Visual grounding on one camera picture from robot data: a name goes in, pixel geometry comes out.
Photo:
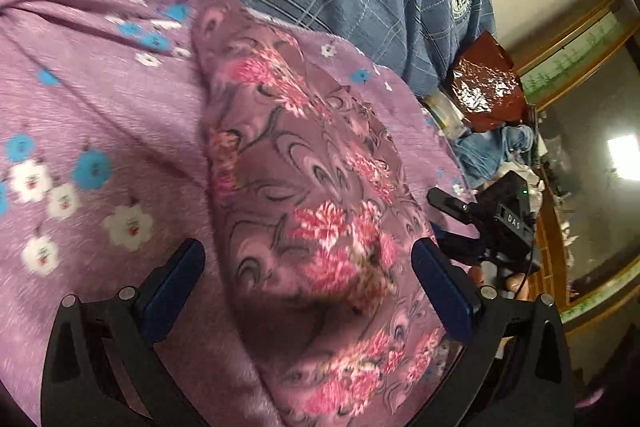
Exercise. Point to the shiny red-brown packet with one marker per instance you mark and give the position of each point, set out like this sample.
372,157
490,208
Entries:
480,77

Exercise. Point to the blue denim cloth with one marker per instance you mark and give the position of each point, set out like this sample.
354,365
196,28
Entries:
495,147

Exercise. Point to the bright window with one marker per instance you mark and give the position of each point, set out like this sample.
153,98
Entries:
625,157

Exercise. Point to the wooden bamboo print panel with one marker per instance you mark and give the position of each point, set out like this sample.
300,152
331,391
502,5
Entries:
575,57

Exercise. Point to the maroon floral small cloth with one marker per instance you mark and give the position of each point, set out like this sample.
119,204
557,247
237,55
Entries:
300,167

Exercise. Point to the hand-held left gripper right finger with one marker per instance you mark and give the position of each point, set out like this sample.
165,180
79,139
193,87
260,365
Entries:
442,292

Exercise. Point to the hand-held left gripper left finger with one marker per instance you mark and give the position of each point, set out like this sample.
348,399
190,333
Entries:
170,292

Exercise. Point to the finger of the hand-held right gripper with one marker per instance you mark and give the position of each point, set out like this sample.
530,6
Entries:
452,203
462,244

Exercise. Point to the person's right hand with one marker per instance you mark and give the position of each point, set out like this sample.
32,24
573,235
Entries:
515,284

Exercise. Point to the purple flowered bedsheet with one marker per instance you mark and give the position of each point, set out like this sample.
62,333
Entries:
100,107

